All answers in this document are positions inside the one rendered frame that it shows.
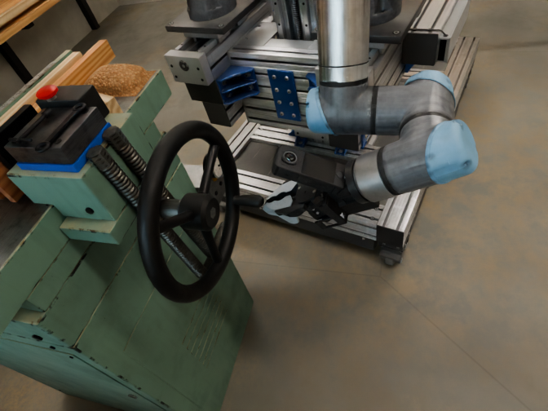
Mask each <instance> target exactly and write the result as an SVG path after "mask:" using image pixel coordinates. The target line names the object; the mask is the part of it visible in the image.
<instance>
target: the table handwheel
mask: <svg viewBox="0 0 548 411"><path fill-rule="evenodd" d="M192 139H203V140H204V141H206V142H207V143H208V144H209V145H210V146H209V150H208V154H207V158H206V162H205V169H204V172H203V175H202V179H201V184H200V187H199V191H198V193H191V192H189V193H187V194H185V195H184V196H183V198H182V199H181V200H180V199H165V200H162V201H161V195H162V191H163V187H164V183H165V181H166V176H167V173H168V171H169V168H170V165H171V163H172V161H173V160H174V158H175V156H176V154H177V153H178V151H179V150H180V149H181V148H182V147H183V146H184V145H185V144H186V143H187V142H188V141H190V140H192ZM216 158H218V159H219V163H220V165H221V169H222V172H223V179H224V185H225V194H226V210H225V220H224V225H223V234H222V237H221V241H220V243H219V247H217V245H216V243H215V240H214V235H213V232H212V229H213V228H214V227H215V226H216V224H217V222H218V221H219V212H220V209H219V202H218V201H217V199H216V198H215V196H214V195H212V194H209V192H210V185H211V180H212V175H213V171H214V165H215V162H216ZM234 196H240V184H239V178H238V173H237V168H236V163H235V160H234V157H233V155H232V151H231V149H230V147H229V145H228V143H227V141H226V139H225V138H224V137H223V136H222V134H221V133H220V132H219V131H218V130H217V129H216V128H214V127H213V126H212V125H211V124H209V123H206V122H203V121H196V120H192V121H186V122H182V123H180V124H178V125H177V126H175V127H173V128H172V129H171V130H169V131H168V132H167V133H166V134H165V135H164V137H163V138H162V139H161V140H160V142H159V143H158V144H157V146H156V147H155V149H154V151H153V152H152V155H151V157H150V158H149V161H148V164H147V166H146V169H145V172H144V176H143V179H142V183H141V186H140V190H139V199H138V208H137V216H136V218H137V236H138V243H139V252H140V255H141V259H142V262H143V265H144V269H145V271H146V273H147V275H148V278H149V280H150V281H151V282H152V284H153V286H154V287H155V288H156V289H157V290H158V292H159V293H160V294H161V295H163V296H164V297H165V298H168V299H169V300H171V301H173V302H176V303H192V302H195V301H197V300H199V299H201V298H203V297H204V296H206V295H207V294H208V293H209V292H210V291H211V290H212V289H213V288H214V287H215V286H216V284H217V283H218V282H219V280H220V278H221V276H222V275H223V273H224V271H225V269H226V267H227V265H228V262H229V260H230V258H231V256H232V251H233V248H234V245H235V242H236V235H237V230H238V224H239V218H240V206H239V205H234V204H233V197H234ZM160 215H161V217H162V218H164V220H162V221H160ZM180 225H182V227H183V228H185V229H189V230H198V231H201V233H202V235H203V237H204V239H205V243H206V244H207V246H208V249H209V252H210V255H211V258H212V260H213V262H212V264H211V265H210V267H209V268H208V270H207V271H206V273H205V274H204V275H203V276H202V277H201V278H200V279H199V280H198V281H196V282H195V283H193V284H190V285H183V284H181V283H179V282H178V281H177V280H176V279H175V278H174V277H173V276H172V274H171V273H170V270H169V268H168V267H167V265H166V261H165V259H164V255H163V252H162V247H161V237H160V234H162V233H163V232H166V231H169V230H171V229H172V228H175V227H178V226H180Z"/></svg>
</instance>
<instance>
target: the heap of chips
mask: <svg viewBox="0 0 548 411"><path fill-rule="evenodd" d="M155 72H156V71H147V70H145V69H144V68H143V67H141V66H138V65H133V64H108V65H104V66H101V67H99V68H98V69H97V70H95V71H94V72H93V73H92V74H91V75H90V76H89V78H88V79H87V80H86V81H85V83H84V85H93V86H94V87H95V89H96V90H97V91H98V93H100V94H104V95H110V96H113V97H124V96H137V94H138V93H139V92H140V91H141V90H142V88H143V87H144V86H145V84H146V83H147V82H148V80H149V79H150V78H151V77H152V75H153V74H154V73H155Z"/></svg>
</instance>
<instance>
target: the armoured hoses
mask: <svg viewBox="0 0 548 411"><path fill-rule="evenodd" d="M102 138H103V139H104V141H105V142H107V143H109V144H110V145H112V147H113V148H114V149H115V152H117V154H118V155H120V157H121V158H122V159H123V161H124V162H125V163H126V164H127V165H128V166H129V167H130V169H131V170H132V171H133V172H134V173H135V175H137V177H138V178H139V180H140V181H141V182H142V179H143V176H144V172H145V169H146V166H147V164H146V161H144V159H143V158H142V157H141V156H140V155H139V153H138V152H136V150H135V149H134V147H133V146H131V143H129V140H127V137H126V136H125V135H124V134H123V132H122V131H121V130H120V128H119V127H118V126H110V127H109V128H108V129H106V130H105V131H104V133H103V134H102ZM86 158H87V159H88V160H89V161H91V162H93V163H94V165H95V166H97V169H99V170H100V172H103V175H105V177H106V179H108V181H110V182H111V184H113V186H114V187H115V188H116V190H118V191H119V192H120V193H121V195H122V196H123V197H124V198H125V199H126V200H127V201H128V203H130V205H131V206H133V208H134V209H135V210H136V211H137V208H138V199H139V189H138V188H137V187H136V186H135V184H134V183H133V182H132V181H131V180H130V178H128V176H127V175H126V173H125V172H124V171H123V170H122V169H121V168H120V166H118V165H117V163H116V162H115V161H114V160H113V158H112V156H111V155H110V154H109V153H108V151H107V150H106V149H105V148H104V147H103V146H102V145H96V146H94V147H93V148H90V149H89V150H88V152H87V154H86ZM165 199H174V197H173V195H171V193H170V192H169V190H167V188H166V187H165V185H164V187H163V191H162V195H161V201H162V200H165ZM223 225H224V221H223V222H222V223H221V224H220V225H219V227H218V231H217V232H216V234H215V237H214V240H215V243H216V245H217V247H219V243H220V241H221V237H222V234H223ZM180 227H181V228H182V229H183V230H184V231H185V232H186V233H187V235H188V236H189V237H190V238H191V240H192V241H193V242H194V243H195V244H196V245H197V247H198V248H199V249H200V250H201V251H202V253H203V254H204V255H205V256H206V257H207V258H206V260H205V262H204V264H202V263H201V262H200V261H199V259H198V258H197V257H196V256H195V255H194V253H193V252H192V251H191V250H190V249H189V248H188V247H187V246H186V245H185V243H184V242H183V241H182V239H180V237H179V236H178V235H177V233H176V232H175V231H174V230H173V229H171V230H169V231H166V232H163V233H162V234H160V237H161V239H162V240H163V241H164V242H165V243H166V244H167V245H168V246H169V247H170V248H171V249H172V250H173V251H174V252H175V254H176V255H177V256H178V257H179V258H180V259H181V260H182V261H183V263H184V264H185V265H186V266H187V267H188V268H189V269H190V270H191V271H192V272H193V274H194V275H195V276H196V277H197V278H199V279H200V278H201V277H202V276H203V275H204V274H205V273H206V271H207V270H208V268H209V267H210V265H211V264H212V262H213V260H212V258H211V255H210V252H209V249H208V246H207V244H206V241H205V239H204V237H203V235H202V233H201V231H198V230H189V229H185V228H183V227H182V225H180Z"/></svg>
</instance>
